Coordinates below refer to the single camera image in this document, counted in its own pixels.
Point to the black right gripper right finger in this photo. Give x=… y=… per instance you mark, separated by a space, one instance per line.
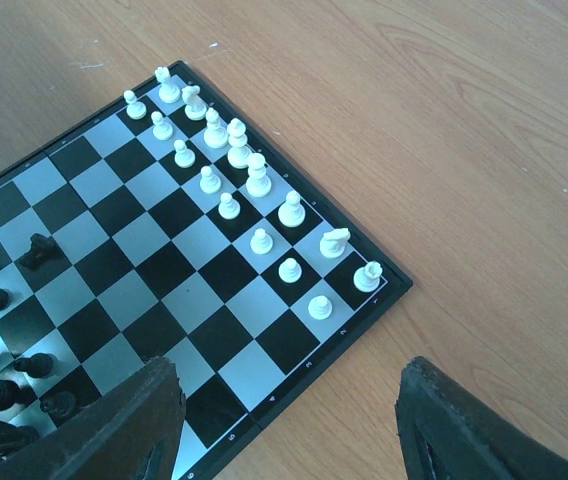
x=445 y=432

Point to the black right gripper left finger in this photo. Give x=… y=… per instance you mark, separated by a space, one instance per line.
x=133 y=432

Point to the white rook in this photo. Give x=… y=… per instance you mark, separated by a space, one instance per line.
x=168 y=92
x=367 y=278

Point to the white pawn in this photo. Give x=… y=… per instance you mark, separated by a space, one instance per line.
x=320 y=307
x=183 y=156
x=162 y=128
x=261 y=242
x=210 y=182
x=135 y=108
x=228 y=208
x=290 y=271

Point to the black and white chessboard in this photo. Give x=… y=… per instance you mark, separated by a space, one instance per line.
x=147 y=267

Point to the white knight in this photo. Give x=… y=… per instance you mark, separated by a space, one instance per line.
x=333 y=243
x=195 y=107

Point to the white bishop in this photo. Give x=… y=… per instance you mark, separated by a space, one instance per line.
x=215 y=134
x=291 y=213

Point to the white king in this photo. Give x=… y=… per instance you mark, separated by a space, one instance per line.
x=238 y=140

